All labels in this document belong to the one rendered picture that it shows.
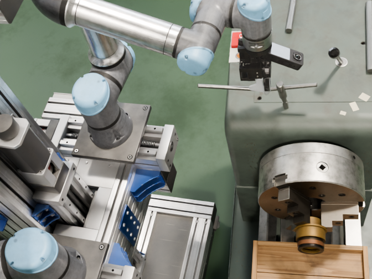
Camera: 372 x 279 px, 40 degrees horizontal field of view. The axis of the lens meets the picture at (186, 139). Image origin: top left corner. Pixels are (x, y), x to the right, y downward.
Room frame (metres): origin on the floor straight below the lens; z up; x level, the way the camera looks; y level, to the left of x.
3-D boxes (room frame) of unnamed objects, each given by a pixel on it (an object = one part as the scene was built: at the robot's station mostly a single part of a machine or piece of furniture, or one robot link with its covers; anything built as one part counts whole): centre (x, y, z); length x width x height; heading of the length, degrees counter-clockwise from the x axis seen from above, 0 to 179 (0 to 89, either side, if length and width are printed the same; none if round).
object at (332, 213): (0.51, -0.36, 1.09); 0.12 x 0.11 x 0.05; 67
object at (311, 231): (0.48, -0.25, 1.08); 0.09 x 0.09 x 0.09; 67
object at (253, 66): (0.85, -0.25, 1.48); 0.09 x 0.08 x 0.12; 67
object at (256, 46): (0.84, -0.25, 1.57); 0.08 x 0.08 x 0.05
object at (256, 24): (0.85, -0.25, 1.64); 0.09 x 0.08 x 0.11; 54
